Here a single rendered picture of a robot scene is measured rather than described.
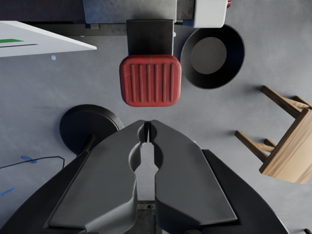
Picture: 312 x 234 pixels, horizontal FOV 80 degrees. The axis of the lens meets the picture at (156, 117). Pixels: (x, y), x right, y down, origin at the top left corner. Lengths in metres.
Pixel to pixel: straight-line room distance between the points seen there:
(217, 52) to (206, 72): 0.11
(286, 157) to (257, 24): 0.62
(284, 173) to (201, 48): 0.69
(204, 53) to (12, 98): 1.05
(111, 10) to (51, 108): 0.94
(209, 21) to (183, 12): 0.04
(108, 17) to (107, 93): 0.76
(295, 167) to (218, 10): 0.85
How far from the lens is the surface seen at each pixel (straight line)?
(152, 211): 1.55
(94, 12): 0.34
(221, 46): 1.03
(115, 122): 1.09
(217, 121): 1.16
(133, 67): 0.21
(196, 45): 0.99
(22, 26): 0.53
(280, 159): 1.00
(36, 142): 1.38
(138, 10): 0.32
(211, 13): 0.35
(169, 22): 0.26
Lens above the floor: 0.97
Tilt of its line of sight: 63 degrees down
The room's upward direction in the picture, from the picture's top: 178 degrees clockwise
